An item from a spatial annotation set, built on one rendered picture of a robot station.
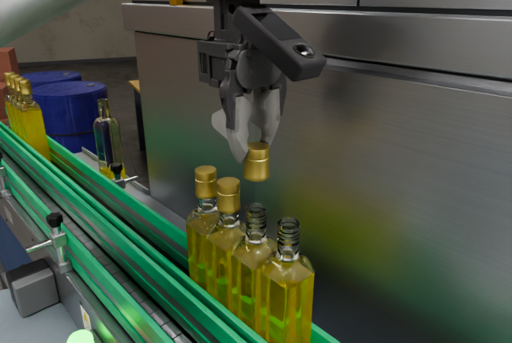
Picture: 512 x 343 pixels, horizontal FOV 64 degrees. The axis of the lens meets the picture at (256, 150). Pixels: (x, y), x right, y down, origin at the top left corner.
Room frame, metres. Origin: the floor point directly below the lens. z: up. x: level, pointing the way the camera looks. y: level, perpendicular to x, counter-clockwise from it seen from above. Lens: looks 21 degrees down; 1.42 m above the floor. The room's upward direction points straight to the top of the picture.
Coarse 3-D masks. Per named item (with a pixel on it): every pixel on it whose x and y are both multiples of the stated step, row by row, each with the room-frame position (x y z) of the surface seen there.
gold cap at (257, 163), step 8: (248, 144) 0.51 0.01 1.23; (256, 144) 0.51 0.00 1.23; (264, 144) 0.51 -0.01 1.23; (248, 152) 0.49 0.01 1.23; (256, 152) 0.49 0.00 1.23; (264, 152) 0.49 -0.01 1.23; (248, 160) 0.49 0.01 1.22; (256, 160) 0.49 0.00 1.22; (264, 160) 0.49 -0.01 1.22; (248, 168) 0.49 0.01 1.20; (256, 168) 0.49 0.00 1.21; (264, 168) 0.49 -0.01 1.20; (248, 176) 0.49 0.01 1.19; (256, 176) 0.49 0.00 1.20; (264, 176) 0.49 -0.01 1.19
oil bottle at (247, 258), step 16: (240, 240) 0.50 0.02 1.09; (272, 240) 0.50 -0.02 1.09; (240, 256) 0.48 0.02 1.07; (256, 256) 0.47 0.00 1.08; (240, 272) 0.48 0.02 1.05; (256, 272) 0.47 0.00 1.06; (240, 288) 0.48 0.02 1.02; (256, 288) 0.47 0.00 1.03; (240, 304) 0.48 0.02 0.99; (256, 304) 0.47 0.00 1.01; (256, 320) 0.47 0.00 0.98
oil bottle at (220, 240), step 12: (216, 228) 0.53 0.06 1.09; (228, 228) 0.53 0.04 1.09; (240, 228) 0.53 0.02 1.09; (216, 240) 0.52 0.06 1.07; (228, 240) 0.51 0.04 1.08; (216, 252) 0.52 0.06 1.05; (228, 252) 0.51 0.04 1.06; (216, 264) 0.52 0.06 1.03; (228, 264) 0.51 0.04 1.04; (216, 276) 0.52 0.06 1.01; (228, 276) 0.51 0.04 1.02; (216, 288) 0.52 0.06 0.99; (228, 288) 0.51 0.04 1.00; (228, 300) 0.51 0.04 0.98
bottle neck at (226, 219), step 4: (220, 212) 0.53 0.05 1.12; (236, 212) 0.53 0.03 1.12; (220, 216) 0.54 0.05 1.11; (224, 216) 0.53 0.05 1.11; (228, 216) 0.53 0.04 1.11; (232, 216) 0.53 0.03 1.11; (236, 216) 0.54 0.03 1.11; (220, 220) 0.54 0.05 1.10; (224, 220) 0.53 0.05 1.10; (228, 220) 0.53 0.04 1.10; (232, 220) 0.53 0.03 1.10; (236, 220) 0.54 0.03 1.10; (220, 224) 0.54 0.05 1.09; (224, 224) 0.53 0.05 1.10; (228, 224) 0.53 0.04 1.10; (232, 224) 0.53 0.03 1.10; (236, 224) 0.53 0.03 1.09
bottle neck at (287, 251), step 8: (280, 224) 0.46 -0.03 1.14; (288, 224) 0.47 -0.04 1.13; (296, 224) 0.46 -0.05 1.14; (280, 232) 0.45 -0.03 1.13; (288, 232) 0.45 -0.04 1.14; (296, 232) 0.45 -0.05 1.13; (280, 240) 0.45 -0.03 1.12; (288, 240) 0.45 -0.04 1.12; (296, 240) 0.45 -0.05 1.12; (280, 248) 0.45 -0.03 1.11; (288, 248) 0.45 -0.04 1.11; (296, 248) 0.45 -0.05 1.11; (280, 256) 0.45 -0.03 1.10; (288, 256) 0.45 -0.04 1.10; (296, 256) 0.45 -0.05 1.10
